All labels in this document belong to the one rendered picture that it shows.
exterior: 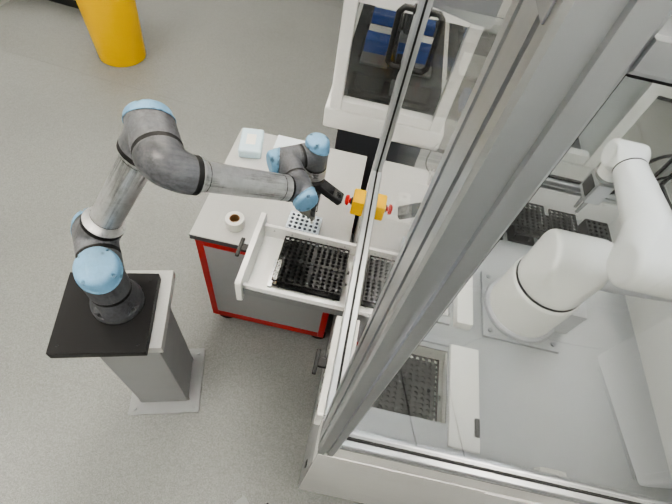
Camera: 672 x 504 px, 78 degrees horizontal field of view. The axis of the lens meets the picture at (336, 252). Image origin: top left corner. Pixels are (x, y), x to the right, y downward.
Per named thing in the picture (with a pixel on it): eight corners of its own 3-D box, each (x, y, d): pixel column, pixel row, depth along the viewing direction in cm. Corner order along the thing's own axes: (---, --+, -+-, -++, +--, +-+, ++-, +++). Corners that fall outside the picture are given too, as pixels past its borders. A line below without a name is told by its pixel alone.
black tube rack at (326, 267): (271, 289, 135) (271, 279, 130) (285, 246, 145) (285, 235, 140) (338, 304, 135) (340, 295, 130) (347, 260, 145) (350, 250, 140)
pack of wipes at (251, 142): (260, 160, 178) (260, 152, 174) (238, 157, 177) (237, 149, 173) (264, 136, 186) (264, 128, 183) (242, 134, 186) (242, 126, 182)
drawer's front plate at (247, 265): (236, 300, 133) (234, 283, 124) (262, 230, 150) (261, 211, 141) (241, 301, 133) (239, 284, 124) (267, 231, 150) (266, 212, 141)
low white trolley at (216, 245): (212, 322, 214) (188, 233, 152) (248, 229, 250) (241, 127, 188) (322, 347, 214) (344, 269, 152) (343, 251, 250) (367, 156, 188)
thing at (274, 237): (243, 294, 133) (242, 285, 128) (265, 232, 148) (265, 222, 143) (365, 322, 133) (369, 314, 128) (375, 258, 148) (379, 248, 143)
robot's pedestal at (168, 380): (128, 415, 185) (56, 353, 123) (140, 350, 201) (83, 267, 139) (198, 412, 189) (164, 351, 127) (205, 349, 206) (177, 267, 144)
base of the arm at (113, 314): (90, 328, 125) (79, 315, 116) (92, 284, 132) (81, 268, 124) (145, 319, 129) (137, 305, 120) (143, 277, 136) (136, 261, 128)
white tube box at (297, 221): (284, 232, 158) (285, 226, 155) (290, 216, 163) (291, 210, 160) (316, 240, 158) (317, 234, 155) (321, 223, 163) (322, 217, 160)
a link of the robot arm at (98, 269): (89, 311, 117) (71, 289, 106) (83, 271, 123) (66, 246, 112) (134, 298, 121) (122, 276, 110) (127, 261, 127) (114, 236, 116)
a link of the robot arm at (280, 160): (277, 171, 118) (312, 164, 122) (264, 144, 123) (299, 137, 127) (276, 189, 125) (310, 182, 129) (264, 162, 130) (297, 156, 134)
